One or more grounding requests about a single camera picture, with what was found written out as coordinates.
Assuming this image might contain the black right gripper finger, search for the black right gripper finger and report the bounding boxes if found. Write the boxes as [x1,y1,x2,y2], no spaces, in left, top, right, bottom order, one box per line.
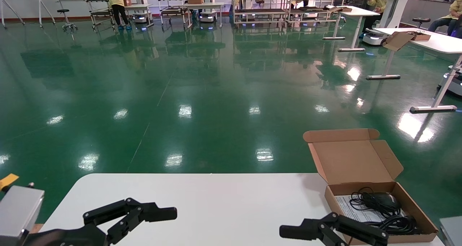
[280,212,388,246]

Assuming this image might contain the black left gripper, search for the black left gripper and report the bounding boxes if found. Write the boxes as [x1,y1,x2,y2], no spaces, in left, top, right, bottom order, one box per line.
[22,198,177,246]

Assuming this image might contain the cardboard storage box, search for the cardboard storage box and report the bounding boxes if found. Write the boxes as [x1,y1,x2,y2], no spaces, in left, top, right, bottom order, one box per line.
[303,128,439,245]

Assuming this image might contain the white instruction sheet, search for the white instruction sheet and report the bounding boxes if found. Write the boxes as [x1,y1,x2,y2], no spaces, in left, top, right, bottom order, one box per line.
[335,195,406,223]

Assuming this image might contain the black computer mouse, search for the black computer mouse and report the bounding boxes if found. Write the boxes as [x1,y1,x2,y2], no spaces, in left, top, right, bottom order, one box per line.
[363,192,401,210]

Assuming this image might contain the white wheeled robot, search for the white wheeled robot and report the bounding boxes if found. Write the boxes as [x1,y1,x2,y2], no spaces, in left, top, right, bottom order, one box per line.
[198,0,219,23]
[129,0,155,30]
[362,0,416,47]
[438,65,462,96]

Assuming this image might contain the metal shelf cart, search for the metal shelf cart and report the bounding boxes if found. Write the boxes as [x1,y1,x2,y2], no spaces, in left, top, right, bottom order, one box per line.
[158,0,189,27]
[86,0,113,30]

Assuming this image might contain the white height-adjustable table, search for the white height-adjustable table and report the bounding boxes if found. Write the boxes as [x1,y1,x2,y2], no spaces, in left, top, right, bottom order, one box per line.
[182,2,225,29]
[322,6,380,52]
[366,27,462,113]

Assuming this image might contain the white shelf rack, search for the white shelf rack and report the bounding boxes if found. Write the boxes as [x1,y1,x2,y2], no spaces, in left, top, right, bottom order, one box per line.
[289,0,348,23]
[233,0,291,25]

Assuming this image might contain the grey counter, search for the grey counter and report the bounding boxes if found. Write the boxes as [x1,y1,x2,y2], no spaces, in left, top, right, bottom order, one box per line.
[400,0,446,24]

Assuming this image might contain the black coiled cable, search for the black coiled cable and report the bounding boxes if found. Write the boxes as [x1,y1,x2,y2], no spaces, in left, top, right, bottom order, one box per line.
[349,187,421,236]

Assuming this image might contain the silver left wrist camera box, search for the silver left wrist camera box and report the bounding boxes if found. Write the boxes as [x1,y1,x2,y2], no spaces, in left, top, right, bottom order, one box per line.
[0,183,45,246]

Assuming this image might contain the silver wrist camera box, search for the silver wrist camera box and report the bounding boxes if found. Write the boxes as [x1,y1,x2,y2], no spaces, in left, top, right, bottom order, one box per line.
[439,216,462,246]
[0,183,45,246]

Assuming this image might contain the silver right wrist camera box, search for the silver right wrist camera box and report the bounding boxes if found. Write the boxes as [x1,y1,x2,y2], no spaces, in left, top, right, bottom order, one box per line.
[439,216,462,246]

